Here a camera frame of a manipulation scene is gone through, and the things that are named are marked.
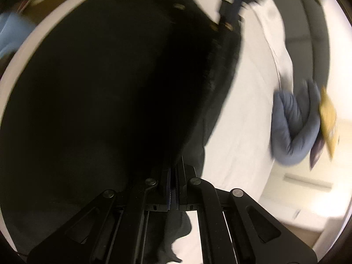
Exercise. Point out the purple cushion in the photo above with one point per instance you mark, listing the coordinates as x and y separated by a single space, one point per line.
316 150

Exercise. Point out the blue rolled duvet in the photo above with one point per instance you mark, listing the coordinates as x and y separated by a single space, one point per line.
295 123

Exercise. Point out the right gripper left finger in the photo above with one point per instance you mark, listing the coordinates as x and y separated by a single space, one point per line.
112 228

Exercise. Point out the white folded sheet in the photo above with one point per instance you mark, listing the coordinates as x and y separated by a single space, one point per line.
273 29

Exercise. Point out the yellow cushion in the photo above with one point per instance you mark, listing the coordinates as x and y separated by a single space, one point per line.
329 122

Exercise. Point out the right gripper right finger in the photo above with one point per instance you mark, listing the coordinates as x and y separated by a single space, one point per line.
233 227

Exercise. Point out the black pants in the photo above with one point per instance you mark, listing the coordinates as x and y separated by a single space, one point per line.
100 85

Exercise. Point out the grey padded headboard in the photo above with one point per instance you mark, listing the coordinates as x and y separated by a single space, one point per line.
308 42

